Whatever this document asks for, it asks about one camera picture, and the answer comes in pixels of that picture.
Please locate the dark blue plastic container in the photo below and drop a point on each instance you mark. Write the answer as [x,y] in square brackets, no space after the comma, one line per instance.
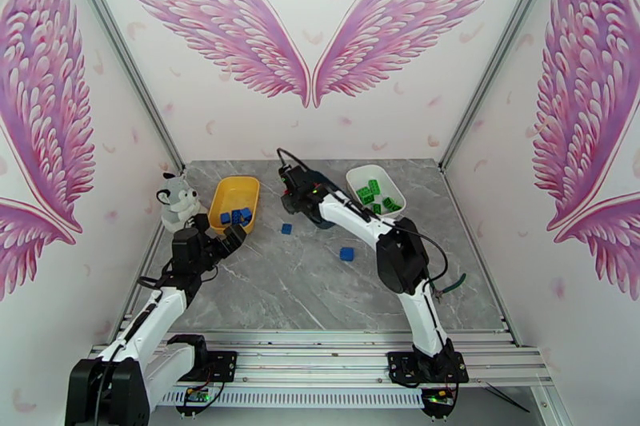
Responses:
[326,224]

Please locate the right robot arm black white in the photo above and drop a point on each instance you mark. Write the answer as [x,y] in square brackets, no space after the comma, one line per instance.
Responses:
[400,259]

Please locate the aluminium frame post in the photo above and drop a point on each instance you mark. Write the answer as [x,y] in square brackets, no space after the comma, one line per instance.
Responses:
[125,50]
[500,50]

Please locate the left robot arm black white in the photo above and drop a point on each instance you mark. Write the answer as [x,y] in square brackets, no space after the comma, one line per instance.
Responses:
[150,319]

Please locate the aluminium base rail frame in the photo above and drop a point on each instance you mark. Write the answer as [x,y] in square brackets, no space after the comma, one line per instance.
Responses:
[310,354]

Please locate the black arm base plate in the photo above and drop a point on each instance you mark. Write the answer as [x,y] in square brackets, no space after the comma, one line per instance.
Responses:
[400,364]
[224,364]

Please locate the white plastic container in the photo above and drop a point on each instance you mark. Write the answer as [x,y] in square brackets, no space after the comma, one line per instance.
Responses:
[360,175]

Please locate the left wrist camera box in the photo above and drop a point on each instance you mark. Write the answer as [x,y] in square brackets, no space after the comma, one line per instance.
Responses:
[201,224]

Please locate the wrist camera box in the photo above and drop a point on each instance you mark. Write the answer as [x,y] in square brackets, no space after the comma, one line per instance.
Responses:
[201,224]
[293,175]

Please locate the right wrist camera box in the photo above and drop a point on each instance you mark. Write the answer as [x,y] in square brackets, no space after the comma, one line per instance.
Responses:
[293,175]

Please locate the yellow plastic container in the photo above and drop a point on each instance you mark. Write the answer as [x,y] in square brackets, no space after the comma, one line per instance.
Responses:
[232,195]

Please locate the small circuit board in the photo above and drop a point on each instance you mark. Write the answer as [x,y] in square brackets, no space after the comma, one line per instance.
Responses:
[439,398]
[197,395]

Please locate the grey white plush toy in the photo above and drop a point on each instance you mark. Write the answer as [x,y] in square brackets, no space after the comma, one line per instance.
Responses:
[176,202]

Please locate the thin black stick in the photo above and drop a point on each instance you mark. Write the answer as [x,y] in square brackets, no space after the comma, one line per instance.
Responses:
[507,398]

